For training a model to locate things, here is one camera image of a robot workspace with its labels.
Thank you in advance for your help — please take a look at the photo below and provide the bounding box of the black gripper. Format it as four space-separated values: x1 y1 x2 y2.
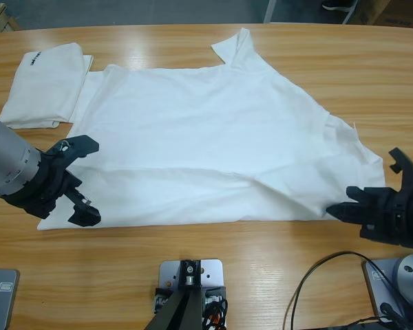
3 156 101 228
326 185 413 249

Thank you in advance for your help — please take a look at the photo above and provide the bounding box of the white t-shirt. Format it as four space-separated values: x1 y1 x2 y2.
36 27 386 232
0 42 94 130

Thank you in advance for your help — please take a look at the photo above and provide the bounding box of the folded white T-shirt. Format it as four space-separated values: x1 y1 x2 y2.
0 42 94 130

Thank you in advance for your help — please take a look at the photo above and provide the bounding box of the white metal table leg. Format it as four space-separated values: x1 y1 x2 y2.
342 0 364 25
263 0 279 24

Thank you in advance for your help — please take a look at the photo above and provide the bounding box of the brown cardboard box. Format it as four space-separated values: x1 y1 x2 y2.
349 0 413 28

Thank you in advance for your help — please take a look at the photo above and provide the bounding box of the black shoe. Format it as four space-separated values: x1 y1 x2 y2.
321 0 359 13

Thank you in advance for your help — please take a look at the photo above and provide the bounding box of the wooden pallet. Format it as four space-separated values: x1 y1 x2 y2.
0 3 21 34

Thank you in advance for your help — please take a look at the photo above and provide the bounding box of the long looped black cable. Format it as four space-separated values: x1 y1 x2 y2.
284 252 405 330

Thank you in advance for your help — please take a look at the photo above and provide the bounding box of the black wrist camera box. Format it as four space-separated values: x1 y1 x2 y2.
388 147 413 193
47 134 100 164

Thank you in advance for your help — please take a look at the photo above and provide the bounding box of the grey base plate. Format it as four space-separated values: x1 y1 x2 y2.
0 268 21 330
361 257 413 324

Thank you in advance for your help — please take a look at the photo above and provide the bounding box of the black base plug cable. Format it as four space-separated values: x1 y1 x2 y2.
343 302 413 330

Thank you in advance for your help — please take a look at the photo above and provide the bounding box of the white block with dark post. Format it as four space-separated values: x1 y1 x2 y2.
144 259 228 330

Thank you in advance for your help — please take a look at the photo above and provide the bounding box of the orange cable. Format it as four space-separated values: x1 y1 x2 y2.
206 305 226 327

